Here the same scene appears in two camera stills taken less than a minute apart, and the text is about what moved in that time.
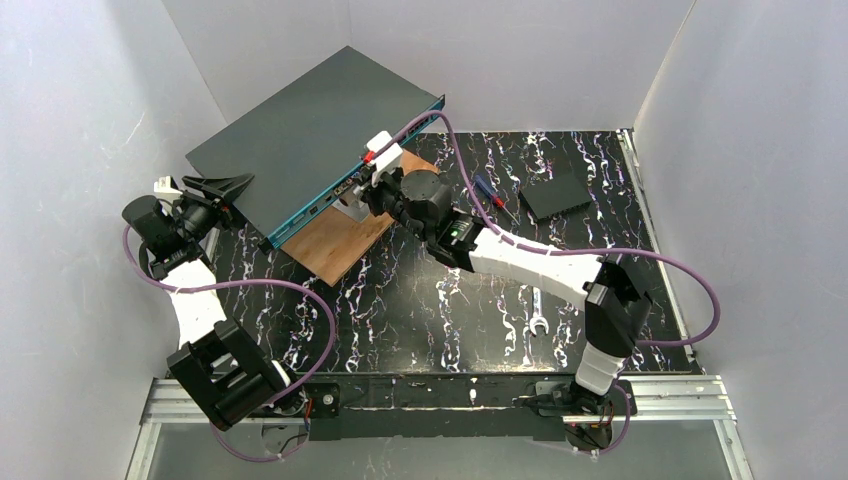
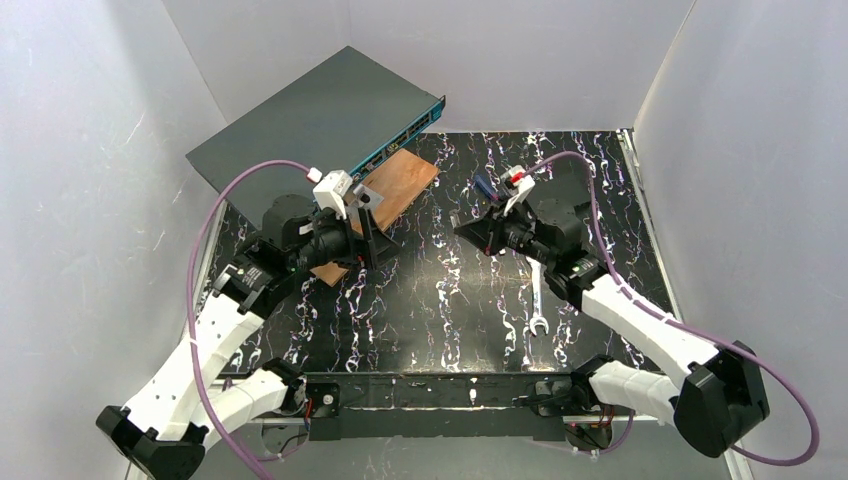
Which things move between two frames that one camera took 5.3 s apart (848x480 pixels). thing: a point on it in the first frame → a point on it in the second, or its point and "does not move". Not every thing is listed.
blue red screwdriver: x=495 y=197 does not move
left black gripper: x=212 y=204 → x=359 y=234
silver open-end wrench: x=538 y=320 does not move
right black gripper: x=370 y=190 → x=495 y=228
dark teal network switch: x=302 y=143 does not move
